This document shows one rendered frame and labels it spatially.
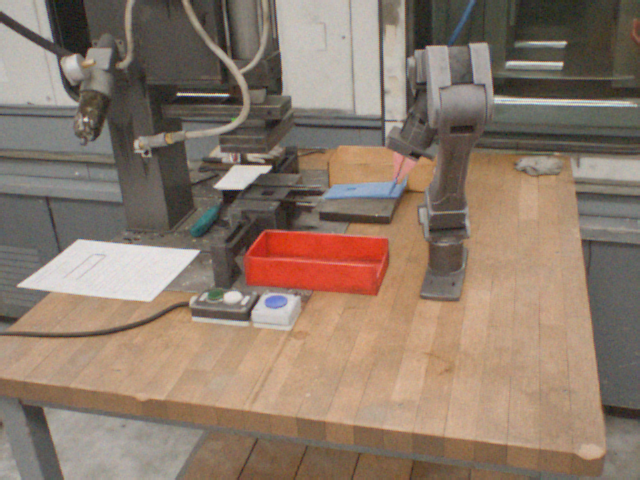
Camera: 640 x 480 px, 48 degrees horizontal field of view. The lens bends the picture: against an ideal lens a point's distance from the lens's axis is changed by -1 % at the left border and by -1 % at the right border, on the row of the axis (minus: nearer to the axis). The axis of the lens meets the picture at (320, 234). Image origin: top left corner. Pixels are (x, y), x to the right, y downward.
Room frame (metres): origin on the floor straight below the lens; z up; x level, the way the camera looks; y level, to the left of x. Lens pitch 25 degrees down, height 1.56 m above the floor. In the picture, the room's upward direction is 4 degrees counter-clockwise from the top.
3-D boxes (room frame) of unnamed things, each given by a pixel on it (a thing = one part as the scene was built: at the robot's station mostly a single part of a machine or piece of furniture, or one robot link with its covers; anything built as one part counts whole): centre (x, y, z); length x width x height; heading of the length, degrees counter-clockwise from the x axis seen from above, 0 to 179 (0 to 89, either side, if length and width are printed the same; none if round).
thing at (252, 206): (1.44, 0.11, 0.98); 0.20 x 0.10 x 0.01; 163
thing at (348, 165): (1.66, -0.17, 0.93); 0.25 x 0.13 x 0.08; 73
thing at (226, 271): (1.20, 0.18, 0.95); 0.06 x 0.03 x 0.09; 163
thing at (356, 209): (1.51, -0.10, 0.91); 0.17 x 0.16 x 0.02; 163
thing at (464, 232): (1.18, -0.22, 1.00); 0.09 x 0.06 x 0.06; 89
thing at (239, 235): (1.27, 0.16, 0.95); 0.15 x 0.03 x 0.10; 163
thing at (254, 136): (1.45, 0.18, 1.22); 0.26 x 0.18 x 0.30; 73
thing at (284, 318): (1.06, 0.08, 0.90); 0.07 x 0.07 x 0.06; 73
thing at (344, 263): (1.20, 0.01, 0.93); 0.25 x 0.12 x 0.06; 73
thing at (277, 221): (1.44, 0.11, 0.94); 0.20 x 0.10 x 0.07; 163
